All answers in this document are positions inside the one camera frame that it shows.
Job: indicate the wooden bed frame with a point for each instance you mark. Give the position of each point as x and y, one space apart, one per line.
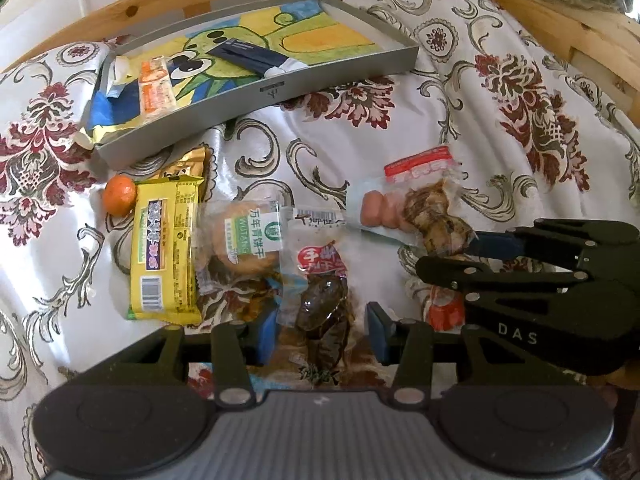
604 45

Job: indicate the chicken feet red top packet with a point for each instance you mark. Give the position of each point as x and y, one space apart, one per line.
421 193

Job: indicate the small white blue packet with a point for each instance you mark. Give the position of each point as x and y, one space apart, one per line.
119 75

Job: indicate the floral white bed sheet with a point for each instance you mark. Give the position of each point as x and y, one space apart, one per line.
534 138

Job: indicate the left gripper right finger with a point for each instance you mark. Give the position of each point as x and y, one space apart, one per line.
408 344

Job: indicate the round biscuit green label packet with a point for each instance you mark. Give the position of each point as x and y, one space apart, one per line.
239 239

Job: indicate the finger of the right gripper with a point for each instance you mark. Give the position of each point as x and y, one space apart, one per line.
472 278
575 244

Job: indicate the orange mandarin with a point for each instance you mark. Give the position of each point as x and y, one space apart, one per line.
119 196

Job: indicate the mini sausages clear packet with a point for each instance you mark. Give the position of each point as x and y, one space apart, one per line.
376 205

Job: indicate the blue edged pastry packet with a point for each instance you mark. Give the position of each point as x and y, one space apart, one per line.
287 368

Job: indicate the grey rectangular tray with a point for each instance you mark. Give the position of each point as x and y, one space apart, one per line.
398 54

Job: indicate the orange white snack packet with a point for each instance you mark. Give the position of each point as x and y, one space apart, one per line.
156 95

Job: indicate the yellow wafer snack bar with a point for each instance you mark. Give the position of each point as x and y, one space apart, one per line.
162 278

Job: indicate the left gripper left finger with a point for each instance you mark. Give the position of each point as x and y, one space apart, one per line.
235 346

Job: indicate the dark blue tube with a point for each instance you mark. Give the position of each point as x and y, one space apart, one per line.
264 62

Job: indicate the colourful frog drawing paper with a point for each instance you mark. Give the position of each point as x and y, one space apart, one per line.
302 30

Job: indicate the dark braised meat red packet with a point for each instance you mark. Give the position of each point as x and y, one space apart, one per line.
315 297

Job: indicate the gold foil snack packet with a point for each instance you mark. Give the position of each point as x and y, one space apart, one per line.
192 164

